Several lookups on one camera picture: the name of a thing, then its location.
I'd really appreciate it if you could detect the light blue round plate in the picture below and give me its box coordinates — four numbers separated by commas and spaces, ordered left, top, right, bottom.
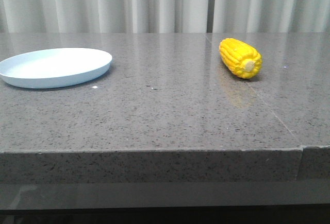
1, 48, 112, 89

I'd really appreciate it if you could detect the white pleated curtain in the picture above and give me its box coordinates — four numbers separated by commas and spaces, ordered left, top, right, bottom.
1, 0, 329, 33

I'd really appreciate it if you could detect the yellow corn cob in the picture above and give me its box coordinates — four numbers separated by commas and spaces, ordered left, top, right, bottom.
219, 38, 262, 79

